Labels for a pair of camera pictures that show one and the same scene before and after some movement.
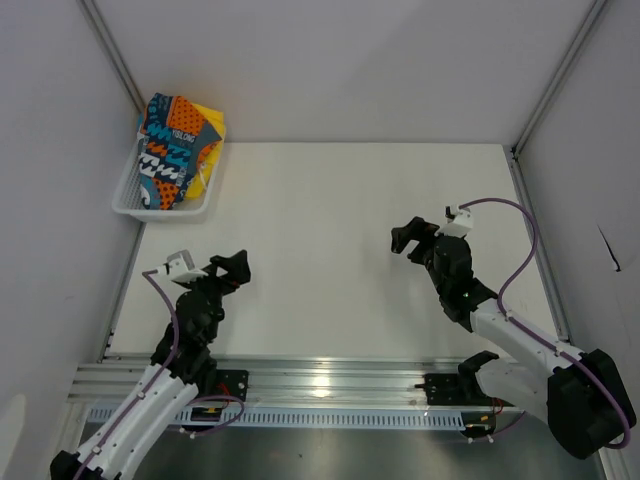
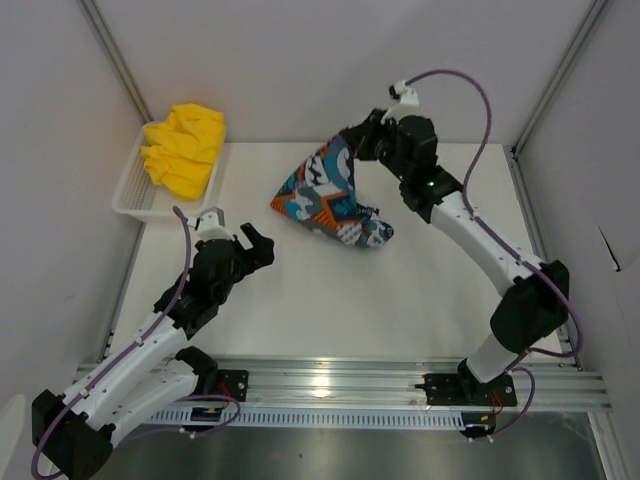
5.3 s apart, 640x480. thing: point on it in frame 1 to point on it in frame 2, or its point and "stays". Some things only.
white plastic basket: [127, 199] stays
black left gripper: [236, 268] to [257, 257]
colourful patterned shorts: [172, 137] to [320, 192]
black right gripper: [420, 226] to [361, 140]
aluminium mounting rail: [283, 381] stays
